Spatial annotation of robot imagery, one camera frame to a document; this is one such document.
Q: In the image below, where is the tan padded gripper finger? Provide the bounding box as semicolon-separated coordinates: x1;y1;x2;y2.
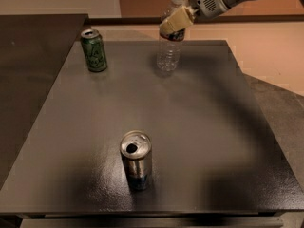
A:
160;6;196;35

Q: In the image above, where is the clear plastic water bottle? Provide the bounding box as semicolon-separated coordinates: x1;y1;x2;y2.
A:
157;0;185;72

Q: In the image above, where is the green soda can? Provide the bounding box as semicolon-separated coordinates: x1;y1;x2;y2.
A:
81;28;107;72

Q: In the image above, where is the silver energy drink can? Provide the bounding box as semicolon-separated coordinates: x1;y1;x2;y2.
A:
120;130;152;190

